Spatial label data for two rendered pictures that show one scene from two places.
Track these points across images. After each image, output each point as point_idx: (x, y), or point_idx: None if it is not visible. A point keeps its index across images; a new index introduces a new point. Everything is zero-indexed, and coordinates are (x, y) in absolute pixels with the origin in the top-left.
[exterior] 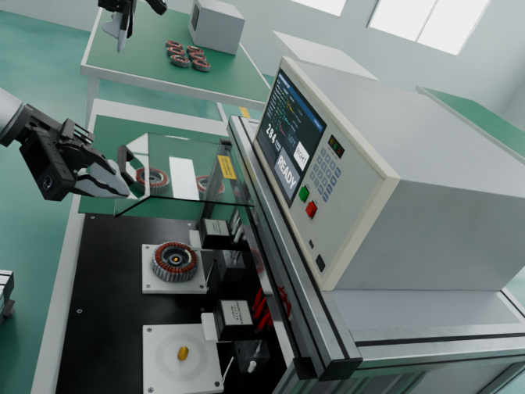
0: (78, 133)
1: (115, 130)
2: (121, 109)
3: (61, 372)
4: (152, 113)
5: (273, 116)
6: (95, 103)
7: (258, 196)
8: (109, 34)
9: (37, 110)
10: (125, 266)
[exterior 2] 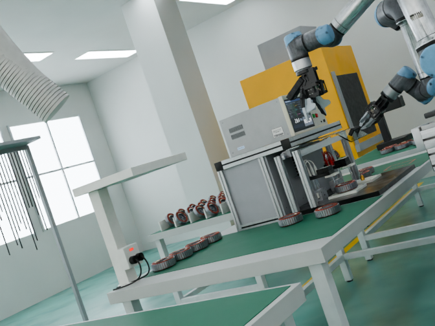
0: (369, 105)
1: (325, 230)
2: (299, 248)
3: (404, 171)
4: (265, 256)
5: (293, 115)
6: (323, 244)
7: (316, 132)
8: (327, 105)
9: (379, 97)
10: (369, 187)
